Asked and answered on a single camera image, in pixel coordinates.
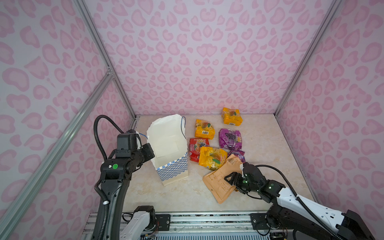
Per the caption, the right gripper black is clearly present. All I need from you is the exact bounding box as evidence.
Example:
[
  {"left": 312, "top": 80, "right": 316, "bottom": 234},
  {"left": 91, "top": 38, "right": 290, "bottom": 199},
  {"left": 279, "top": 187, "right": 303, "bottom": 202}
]
[{"left": 222, "top": 171, "right": 259, "bottom": 195}]

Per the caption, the tan kraft snack pouch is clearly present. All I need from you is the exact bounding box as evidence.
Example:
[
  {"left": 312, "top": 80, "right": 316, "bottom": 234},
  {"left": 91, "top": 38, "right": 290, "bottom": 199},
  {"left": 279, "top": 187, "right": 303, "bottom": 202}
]
[{"left": 203, "top": 155, "right": 243, "bottom": 204}]

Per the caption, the blue checkered paper bag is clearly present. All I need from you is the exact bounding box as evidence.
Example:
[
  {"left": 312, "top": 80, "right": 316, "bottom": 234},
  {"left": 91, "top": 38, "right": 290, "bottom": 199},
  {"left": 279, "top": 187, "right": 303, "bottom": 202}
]
[{"left": 147, "top": 114, "right": 189, "bottom": 186}]

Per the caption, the yellow mango snack bag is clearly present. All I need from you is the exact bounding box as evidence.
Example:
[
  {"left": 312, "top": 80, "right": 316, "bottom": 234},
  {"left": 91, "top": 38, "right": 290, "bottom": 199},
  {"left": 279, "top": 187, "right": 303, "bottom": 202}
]
[{"left": 199, "top": 147, "right": 228, "bottom": 171}]

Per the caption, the purple Fox's candy bag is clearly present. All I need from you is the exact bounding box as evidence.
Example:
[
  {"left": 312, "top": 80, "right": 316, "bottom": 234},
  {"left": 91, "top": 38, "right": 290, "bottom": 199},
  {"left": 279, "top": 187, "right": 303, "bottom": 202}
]
[{"left": 229, "top": 151, "right": 246, "bottom": 163}]

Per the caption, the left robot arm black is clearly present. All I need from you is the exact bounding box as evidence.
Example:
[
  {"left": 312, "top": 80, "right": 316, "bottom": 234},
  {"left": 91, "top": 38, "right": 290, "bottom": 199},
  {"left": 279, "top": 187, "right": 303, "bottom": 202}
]
[{"left": 92, "top": 143, "right": 155, "bottom": 240}]

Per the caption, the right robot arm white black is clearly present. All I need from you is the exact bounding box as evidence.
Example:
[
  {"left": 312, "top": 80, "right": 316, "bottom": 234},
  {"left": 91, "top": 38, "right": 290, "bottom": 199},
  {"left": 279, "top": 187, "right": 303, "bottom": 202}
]
[{"left": 224, "top": 163, "right": 374, "bottom": 240}]

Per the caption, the purple snack bag upper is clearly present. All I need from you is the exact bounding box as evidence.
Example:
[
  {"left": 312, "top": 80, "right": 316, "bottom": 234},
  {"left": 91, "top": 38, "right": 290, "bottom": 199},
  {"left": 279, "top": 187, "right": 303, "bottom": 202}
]
[{"left": 219, "top": 129, "right": 243, "bottom": 151}]

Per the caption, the red fruit snack bag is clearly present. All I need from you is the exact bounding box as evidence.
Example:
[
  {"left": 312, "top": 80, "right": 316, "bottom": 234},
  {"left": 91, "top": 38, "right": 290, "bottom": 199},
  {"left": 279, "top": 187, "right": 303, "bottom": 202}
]
[{"left": 189, "top": 138, "right": 209, "bottom": 163}]

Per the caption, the black corrugated cable left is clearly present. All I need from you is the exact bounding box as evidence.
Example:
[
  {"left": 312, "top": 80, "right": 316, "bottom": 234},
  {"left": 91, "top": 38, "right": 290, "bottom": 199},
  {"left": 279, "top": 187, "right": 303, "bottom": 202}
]
[{"left": 93, "top": 114, "right": 124, "bottom": 161}]

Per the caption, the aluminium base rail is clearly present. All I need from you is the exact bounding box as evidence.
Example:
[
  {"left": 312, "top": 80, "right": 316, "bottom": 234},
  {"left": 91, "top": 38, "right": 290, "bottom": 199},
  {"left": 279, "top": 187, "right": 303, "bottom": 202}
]
[{"left": 79, "top": 209, "right": 346, "bottom": 240}]

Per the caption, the aluminium frame rail left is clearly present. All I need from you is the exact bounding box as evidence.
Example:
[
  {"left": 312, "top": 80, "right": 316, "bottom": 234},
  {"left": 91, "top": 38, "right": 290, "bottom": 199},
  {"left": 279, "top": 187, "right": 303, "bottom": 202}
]
[{"left": 74, "top": 0, "right": 137, "bottom": 121}]

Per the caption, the aluminium diagonal frame bar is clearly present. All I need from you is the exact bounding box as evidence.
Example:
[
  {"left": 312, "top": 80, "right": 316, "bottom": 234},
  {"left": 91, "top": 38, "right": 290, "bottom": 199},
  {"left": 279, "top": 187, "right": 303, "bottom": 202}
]
[{"left": 1, "top": 73, "right": 114, "bottom": 240}]

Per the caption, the aluminium frame post right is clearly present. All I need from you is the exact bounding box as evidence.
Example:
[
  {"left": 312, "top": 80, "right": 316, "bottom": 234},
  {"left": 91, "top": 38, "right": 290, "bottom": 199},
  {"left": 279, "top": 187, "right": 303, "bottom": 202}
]
[{"left": 274, "top": 0, "right": 344, "bottom": 119}]

